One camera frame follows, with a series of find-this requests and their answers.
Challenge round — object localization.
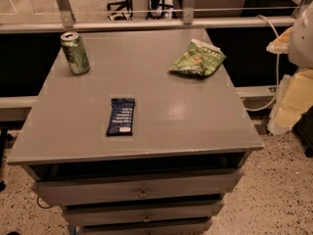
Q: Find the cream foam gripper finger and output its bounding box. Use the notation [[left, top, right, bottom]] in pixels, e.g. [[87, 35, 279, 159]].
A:
[[266, 27, 292, 54], [267, 69, 313, 135]]

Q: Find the dark blue snack bar wrapper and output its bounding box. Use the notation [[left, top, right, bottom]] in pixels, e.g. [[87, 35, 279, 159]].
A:
[[106, 98, 135, 136]]

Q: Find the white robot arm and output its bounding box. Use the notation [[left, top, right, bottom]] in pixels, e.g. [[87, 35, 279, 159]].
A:
[[266, 2, 313, 135]]

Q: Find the grey metal railing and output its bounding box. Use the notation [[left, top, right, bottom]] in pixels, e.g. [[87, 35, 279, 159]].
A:
[[0, 0, 312, 33]]

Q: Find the green chip bag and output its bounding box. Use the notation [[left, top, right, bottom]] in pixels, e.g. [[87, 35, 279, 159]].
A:
[[169, 39, 226, 76]]

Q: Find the black office chair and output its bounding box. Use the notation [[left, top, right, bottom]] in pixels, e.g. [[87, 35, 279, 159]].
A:
[[107, 0, 133, 22]]

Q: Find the grey drawer cabinet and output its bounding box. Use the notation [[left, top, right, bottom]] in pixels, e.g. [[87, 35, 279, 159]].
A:
[[5, 27, 265, 235]]

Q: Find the green soda can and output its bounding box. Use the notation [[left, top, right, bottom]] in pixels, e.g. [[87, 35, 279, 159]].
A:
[[61, 31, 90, 75]]

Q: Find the bottom grey drawer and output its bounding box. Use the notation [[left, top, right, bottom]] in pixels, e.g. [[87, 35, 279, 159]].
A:
[[82, 217, 212, 235]]

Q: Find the grey drawer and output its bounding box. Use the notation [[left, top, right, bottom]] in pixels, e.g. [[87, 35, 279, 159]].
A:
[[32, 168, 244, 206], [82, 217, 212, 235], [63, 199, 224, 226]]

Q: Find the middle grey drawer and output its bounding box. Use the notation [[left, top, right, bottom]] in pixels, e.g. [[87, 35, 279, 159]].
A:
[[63, 199, 224, 226]]

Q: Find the top grey drawer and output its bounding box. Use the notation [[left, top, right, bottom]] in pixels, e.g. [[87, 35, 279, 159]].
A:
[[32, 168, 244, 206]]

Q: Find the white cable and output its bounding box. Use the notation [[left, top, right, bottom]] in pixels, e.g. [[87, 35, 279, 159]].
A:
[[245, 14, 282, 113]]

